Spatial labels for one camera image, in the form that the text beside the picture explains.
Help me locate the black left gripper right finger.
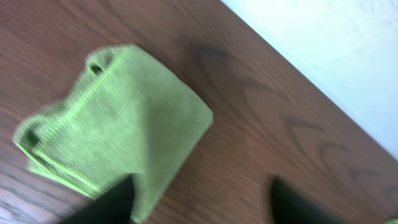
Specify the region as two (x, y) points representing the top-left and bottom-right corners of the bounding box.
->
(269, 177), (343, 224)

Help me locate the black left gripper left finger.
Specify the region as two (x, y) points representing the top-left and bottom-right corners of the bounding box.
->
(60, 174), (134, 224)

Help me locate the light green microfiber cloth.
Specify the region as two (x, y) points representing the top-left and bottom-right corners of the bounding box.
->
(13, 44), (213, 223)

